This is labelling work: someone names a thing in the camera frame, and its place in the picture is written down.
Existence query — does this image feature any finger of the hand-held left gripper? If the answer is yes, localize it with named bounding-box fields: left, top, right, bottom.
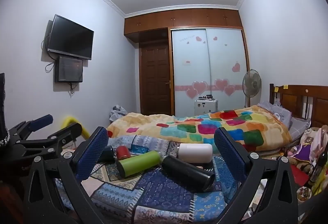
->
left=15, top=123, right=83, bottom=158
left=8, top=114, right=54, bottom=142

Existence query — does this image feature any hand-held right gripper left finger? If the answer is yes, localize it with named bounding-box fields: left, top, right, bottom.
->
left=23, top=126, right=109, bottom=224

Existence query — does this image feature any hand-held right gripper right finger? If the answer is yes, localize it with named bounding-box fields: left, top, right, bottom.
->
left=213, top=127, right=299, bottom=224

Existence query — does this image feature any dark green cup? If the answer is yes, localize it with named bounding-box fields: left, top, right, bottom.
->
left=99, top=145, right=116, bottom=163

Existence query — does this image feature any red cup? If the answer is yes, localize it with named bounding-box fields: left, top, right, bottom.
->
left=116, top=146, right=131, bottom=160

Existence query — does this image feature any white cup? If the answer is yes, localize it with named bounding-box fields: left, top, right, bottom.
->
left=177, top=143, right=214, bottom=163

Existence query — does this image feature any black cup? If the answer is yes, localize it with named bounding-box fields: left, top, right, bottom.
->
left=161, top=155, right=216, bottom=192

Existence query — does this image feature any yellow curved object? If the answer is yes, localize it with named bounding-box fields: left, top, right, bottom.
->
left=60, top=116, right=90, bottom=138

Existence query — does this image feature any colourful checked quilt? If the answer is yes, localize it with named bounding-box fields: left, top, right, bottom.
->
left=106, top=105, right=293, bottom=152

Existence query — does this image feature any grey cloth pile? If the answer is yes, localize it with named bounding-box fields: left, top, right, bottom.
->
left=110, top=105, right=129, bottom=122

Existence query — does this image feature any white small cabinet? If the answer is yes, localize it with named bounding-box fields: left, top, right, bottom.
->
left=194, top=96, right=218, bottom=116

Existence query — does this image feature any purple cloth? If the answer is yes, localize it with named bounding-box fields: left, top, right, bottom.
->
left=289, top=143, right=312, bottom=161

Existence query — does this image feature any patchwork blue blanket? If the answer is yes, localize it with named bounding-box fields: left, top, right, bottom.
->
left=55, top=134, right=231, bottom=224

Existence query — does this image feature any standing electric fan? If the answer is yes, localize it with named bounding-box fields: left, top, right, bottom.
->
left=242, top=69, right=262, bottom=108

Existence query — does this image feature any grey plaid pillow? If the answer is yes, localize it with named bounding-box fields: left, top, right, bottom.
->
left=288, top=116, right=310, bottom=138

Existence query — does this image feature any dark bottle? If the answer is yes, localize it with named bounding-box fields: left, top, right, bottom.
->
left=309, top=147, right=327, bottom=186

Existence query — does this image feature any wooden bed headboard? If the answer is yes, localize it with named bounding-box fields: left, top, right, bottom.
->
left=269, top=83, right=328, bottom=128

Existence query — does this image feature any pink white plastic bag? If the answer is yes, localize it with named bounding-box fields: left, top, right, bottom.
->
left=311, top=125, right=328, bottom=160

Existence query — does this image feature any sliding door wardrobe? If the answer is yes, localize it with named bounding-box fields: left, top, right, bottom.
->
left=170, top=28, right=250, bottom=117

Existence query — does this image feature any brown wooden door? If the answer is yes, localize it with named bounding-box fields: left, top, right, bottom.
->
left=140, top=43, right=172, bottom=116

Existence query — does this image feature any overhead wooden cabinet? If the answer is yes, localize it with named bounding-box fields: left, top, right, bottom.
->
left=124, top=8, right=243, bottom=36

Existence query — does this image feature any black television cable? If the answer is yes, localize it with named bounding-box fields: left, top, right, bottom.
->
left=41, top=33, right=55, bottom=73

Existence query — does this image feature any small black wall monitor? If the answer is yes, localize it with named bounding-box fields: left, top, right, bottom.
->
left=54, top=56, right=84, bottom=83

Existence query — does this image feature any wall-mounted black television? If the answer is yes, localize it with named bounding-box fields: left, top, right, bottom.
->
left=48, top=14, right=94, bottom=60

